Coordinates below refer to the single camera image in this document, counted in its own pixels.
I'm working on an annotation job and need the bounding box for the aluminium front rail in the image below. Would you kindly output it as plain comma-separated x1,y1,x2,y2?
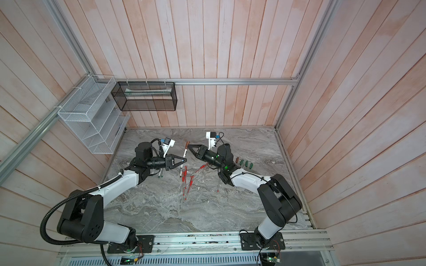
58,229,334,258

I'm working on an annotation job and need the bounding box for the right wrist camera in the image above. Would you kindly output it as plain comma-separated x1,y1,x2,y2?
206,131,219,150

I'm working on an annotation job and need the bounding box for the white wire mesh shelf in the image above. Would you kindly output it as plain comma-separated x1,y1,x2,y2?
58,75,130,155

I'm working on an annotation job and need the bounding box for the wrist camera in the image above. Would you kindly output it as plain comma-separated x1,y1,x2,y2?
206,131,219,150
161,137,175,157

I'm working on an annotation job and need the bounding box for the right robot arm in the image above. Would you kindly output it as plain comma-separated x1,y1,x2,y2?
187,144,303,243

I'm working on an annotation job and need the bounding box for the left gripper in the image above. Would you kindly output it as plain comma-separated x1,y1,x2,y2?
146,153,187,171

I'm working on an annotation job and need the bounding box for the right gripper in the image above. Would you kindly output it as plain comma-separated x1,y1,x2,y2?
189,145,227,173

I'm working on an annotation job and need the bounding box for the black wire mesh basket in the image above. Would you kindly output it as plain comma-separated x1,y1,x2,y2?
111,81,178,111

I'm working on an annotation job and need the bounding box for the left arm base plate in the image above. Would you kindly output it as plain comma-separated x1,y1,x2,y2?
107,235,155,254

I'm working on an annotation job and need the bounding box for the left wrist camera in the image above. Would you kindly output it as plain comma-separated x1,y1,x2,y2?
161,137,175,157

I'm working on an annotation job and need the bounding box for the red gel pen long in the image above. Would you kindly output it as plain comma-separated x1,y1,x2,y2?
184,175,194,201

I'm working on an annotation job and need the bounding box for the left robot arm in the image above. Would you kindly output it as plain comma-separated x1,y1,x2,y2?
57,142,187,250

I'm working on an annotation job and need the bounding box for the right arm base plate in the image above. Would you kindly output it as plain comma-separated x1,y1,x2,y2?
239,232,286,250

